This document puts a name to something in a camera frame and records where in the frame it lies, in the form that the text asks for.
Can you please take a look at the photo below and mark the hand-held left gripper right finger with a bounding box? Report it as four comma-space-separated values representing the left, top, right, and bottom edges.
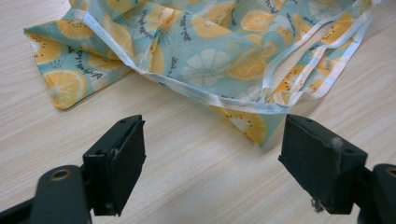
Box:
277, 113, 369, 216

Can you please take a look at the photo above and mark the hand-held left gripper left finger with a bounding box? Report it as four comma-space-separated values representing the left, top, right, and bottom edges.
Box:
81, 114, 148, 217

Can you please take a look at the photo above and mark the fruit print fabric bag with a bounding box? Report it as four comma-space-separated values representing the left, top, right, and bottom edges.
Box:
22, 0, 383, 147

